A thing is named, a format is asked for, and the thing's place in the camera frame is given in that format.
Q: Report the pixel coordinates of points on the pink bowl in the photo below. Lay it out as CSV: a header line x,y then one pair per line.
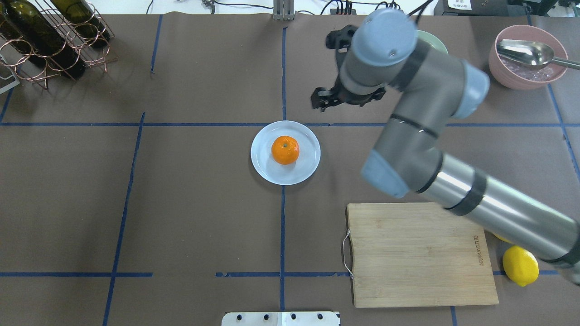
x,y
517,76

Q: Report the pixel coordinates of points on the metal scoop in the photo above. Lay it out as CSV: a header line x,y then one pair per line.
x,y
532,54

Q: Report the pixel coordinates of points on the black usb hub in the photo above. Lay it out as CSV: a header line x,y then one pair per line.
x,y
339,8

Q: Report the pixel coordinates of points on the aluminium frame post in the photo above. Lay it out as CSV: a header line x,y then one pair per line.
x,y
284,10

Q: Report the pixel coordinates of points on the orange fruit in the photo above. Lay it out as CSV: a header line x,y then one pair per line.
x,y
285,150

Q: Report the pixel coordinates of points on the yellow lemon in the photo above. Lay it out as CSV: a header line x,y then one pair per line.
x,y
502,238
520,266

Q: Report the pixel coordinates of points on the copper wire bottle rack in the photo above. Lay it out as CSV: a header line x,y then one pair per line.
x,y
19,57

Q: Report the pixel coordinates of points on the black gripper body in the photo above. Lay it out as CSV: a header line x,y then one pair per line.
x,y
327,97

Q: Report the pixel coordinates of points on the light blue plate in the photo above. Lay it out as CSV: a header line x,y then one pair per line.
x,y
302,169

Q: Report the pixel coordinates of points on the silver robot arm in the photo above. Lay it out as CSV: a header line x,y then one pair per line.
x,y
413,154

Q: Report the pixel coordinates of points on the dark wine bottle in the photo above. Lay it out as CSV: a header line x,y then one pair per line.
x,y
44,37
85,21

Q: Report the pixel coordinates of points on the bamboo cutting board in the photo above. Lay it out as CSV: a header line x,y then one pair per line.
x,y
417,255

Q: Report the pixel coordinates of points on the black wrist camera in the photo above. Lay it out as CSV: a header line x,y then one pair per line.
x,y
340,40

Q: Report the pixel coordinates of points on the light green plate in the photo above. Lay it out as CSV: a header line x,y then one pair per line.
x,y
433,41

